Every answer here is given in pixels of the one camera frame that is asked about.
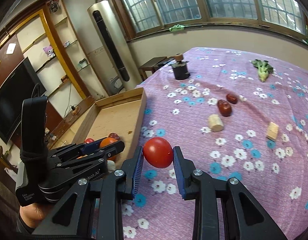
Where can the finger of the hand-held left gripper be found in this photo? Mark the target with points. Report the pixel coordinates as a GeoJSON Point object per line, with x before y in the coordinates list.
{"type": "Point", "coordinates": [113, 148]}
{"type": "Point", "coordinates": [91, 146]}

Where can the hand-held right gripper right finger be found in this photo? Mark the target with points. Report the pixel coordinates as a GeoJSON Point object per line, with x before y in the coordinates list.
{"type": "Point", "coordinates": [177, 170]}

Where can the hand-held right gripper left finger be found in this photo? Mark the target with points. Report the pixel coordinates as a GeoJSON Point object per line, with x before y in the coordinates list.
{"type": "Point", "coordinates": [138, 170]}

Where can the small red tomato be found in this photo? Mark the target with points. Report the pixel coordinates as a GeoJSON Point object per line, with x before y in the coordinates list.
{"type": "Point", "coordinates": [88, 140]}

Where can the red date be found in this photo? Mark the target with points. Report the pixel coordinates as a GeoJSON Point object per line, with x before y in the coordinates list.
{"type": "Point", "coordinates": [224, 107]}
{"type": "Point", "coordinates": [231, 98]}
{"type": "Point", "coordinates": [114, 136]}

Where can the large red tomato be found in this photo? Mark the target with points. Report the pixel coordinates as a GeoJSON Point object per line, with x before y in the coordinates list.
{"type": "Point", "coordinates": [157, 151]}

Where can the wooden tray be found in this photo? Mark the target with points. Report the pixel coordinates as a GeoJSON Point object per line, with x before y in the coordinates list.
{"type": "Point", "coordinates": [113, 115]}

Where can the person's left hand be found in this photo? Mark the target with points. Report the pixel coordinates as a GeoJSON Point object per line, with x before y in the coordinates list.
{"type": "Point", "coordinates": [33, 213]}

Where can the black flat television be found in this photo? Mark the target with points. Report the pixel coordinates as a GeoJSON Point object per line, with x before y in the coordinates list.
{"type": "Point", "coordinates": [13, 100]}

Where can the purple plush toy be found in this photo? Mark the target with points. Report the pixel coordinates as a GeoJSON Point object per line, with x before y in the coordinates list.
{"type": "Point", "coordinates": [49, 51]}

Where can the dark wooden stool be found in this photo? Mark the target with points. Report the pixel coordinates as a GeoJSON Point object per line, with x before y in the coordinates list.
{"type": "Point", "coordinates": [154, 62]}

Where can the black motor with brown spool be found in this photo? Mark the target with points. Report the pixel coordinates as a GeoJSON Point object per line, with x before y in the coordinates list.
{"type": "Point", "coordinates": [180, 72]}

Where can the tall white air conditioner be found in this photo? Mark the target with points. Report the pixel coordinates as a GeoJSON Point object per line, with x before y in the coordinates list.
{"type": "Point", "coordinates": [98, 42]}

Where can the green leafy vegetable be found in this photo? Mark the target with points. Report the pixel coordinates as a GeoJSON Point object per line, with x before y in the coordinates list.
{"type": "Point", "coordinates": [262, 71]}

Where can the green cloth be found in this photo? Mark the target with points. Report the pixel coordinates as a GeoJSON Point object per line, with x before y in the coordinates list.
{"type": "Point", "coordinates": [176, 28]}

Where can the barred window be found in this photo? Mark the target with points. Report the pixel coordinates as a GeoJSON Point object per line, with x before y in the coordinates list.
{"type": "Point", "coordinates": [181, 2]}

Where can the wooden wall shelf unit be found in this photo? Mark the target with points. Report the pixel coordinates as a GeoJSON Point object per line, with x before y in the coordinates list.
{"type": "Point", "coordinates": [31, 40]}

